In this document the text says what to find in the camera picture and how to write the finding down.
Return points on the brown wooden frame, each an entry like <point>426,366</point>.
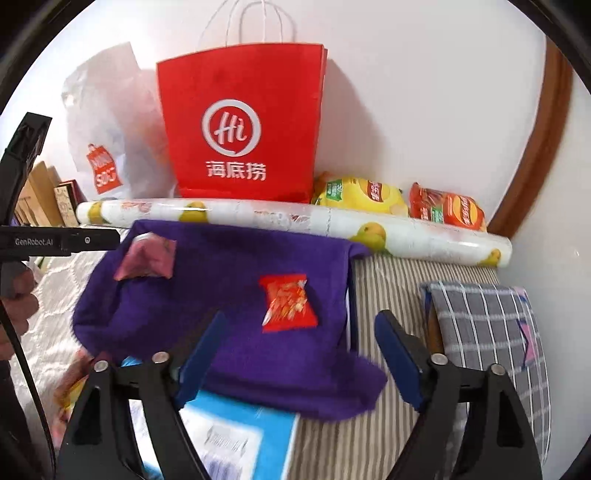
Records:
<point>545,138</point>

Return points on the white plastic bag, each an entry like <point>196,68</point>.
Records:
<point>115,115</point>

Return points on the box with dark red lid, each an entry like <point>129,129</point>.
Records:
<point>67,203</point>

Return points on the pink yellow snack bag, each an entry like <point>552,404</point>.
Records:
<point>71,387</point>

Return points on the striped bed sheet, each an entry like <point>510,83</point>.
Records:
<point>351,438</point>

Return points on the blue tissue pack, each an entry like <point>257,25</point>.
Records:
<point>258,443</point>

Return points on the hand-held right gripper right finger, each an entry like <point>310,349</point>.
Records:
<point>397,364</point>

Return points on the purple fabric bag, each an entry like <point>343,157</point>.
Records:
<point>221,300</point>

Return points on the small red snack packet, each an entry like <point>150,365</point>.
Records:
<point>286,300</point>

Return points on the fruit print paper roll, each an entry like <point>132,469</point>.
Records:
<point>323,219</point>

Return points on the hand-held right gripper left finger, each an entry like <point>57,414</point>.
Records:
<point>203,355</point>

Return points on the brown cardboard box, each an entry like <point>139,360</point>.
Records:
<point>41,184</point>

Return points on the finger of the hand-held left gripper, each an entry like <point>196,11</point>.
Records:
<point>97,240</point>

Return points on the red paper bag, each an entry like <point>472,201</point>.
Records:
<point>240,92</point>

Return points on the yellow chip bag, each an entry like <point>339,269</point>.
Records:
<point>360,194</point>

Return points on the pink snack packet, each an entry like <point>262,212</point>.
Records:
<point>147,258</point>

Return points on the red chip bag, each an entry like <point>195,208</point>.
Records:
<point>448,207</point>

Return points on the person's left hand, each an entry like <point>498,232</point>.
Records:
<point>21,300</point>

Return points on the grey checked folded cloth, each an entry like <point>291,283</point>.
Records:
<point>485,318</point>

